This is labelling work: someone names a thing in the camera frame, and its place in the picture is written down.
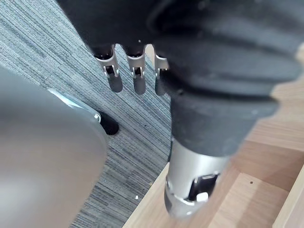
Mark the light wooden office cabinet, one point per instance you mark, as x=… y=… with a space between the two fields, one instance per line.
x=261 y=202

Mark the silver robot left leg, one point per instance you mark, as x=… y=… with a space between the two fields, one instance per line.
x=42 y=147

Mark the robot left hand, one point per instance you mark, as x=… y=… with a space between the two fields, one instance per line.
x=209 y=59

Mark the dark robot left foot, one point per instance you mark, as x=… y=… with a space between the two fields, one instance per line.
x=109 y=124

